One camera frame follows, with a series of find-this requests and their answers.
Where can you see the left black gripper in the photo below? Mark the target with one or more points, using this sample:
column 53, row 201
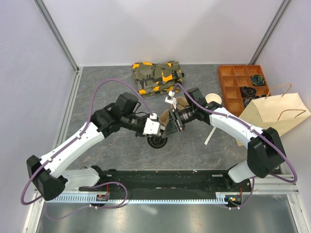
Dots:
column 139, row 134

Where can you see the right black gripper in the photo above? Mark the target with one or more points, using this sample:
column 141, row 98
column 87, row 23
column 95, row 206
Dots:
column 175, row 124

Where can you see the black plastic cup lid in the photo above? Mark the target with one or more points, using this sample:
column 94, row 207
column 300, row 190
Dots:
column 156, row 140

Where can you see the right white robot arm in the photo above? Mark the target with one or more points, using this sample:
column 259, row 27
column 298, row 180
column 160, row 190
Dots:
column 263, row 146

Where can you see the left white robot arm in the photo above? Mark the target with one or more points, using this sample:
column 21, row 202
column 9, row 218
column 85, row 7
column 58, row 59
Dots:
column 49, row 172

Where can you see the white paper straw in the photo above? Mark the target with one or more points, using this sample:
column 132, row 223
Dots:
column 210, row 136

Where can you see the camouflage folded cloth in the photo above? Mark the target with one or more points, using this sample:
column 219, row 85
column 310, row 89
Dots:
column 155, row 79

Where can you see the orange compartment tray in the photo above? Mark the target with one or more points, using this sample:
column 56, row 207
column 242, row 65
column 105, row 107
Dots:
column 231, row 78

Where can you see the blue green rubber bands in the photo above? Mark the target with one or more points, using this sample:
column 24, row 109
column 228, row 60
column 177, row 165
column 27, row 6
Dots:
column 258, row 80

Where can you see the brown paper bag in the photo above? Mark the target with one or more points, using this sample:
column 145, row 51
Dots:
column 281, row 112

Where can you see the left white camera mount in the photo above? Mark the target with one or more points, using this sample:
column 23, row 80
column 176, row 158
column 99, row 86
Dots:
column 152, row 125

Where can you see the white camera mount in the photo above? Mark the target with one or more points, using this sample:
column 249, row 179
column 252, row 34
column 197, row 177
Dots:
column 170, row 98
column 152, row 125

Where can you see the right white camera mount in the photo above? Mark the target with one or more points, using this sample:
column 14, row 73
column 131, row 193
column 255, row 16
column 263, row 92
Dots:
column 170, row 98

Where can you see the aluminium cable duct rail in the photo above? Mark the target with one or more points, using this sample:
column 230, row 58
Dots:
column 103, row 199

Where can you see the left aluminium frame post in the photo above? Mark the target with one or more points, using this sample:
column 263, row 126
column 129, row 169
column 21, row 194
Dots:
column 56, row 33

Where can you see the aluminium frame post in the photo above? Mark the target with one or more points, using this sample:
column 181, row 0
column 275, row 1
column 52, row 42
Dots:
column 56, row 33
column 270, row 30

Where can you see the right aluminium frame post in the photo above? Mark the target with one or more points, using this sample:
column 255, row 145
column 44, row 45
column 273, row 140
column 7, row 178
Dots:
column 270, row 30

